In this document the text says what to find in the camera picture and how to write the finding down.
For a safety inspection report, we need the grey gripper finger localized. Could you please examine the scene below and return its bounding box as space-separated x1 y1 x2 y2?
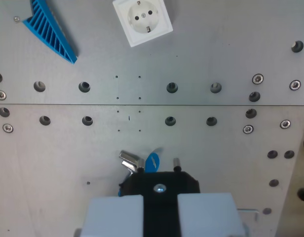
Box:
177 193 245 237
80 195 145 237

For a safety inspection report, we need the black two-pin plug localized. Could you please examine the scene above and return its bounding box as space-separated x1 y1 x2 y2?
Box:
118 158 201 237

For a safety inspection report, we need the silver allen key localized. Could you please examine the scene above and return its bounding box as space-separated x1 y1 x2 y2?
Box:
237 208 260 222

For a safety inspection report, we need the silver metal key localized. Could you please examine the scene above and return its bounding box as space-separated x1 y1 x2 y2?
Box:
118 150 145 178

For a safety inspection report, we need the blue oval key tag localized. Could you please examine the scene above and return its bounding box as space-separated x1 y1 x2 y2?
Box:
144 152 159 173

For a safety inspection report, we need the blue ribbed plastic wedge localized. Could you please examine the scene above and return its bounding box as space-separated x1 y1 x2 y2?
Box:
22 0 78 65

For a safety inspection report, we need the white wall socket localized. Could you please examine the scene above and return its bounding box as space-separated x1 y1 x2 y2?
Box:
112 0 174 48

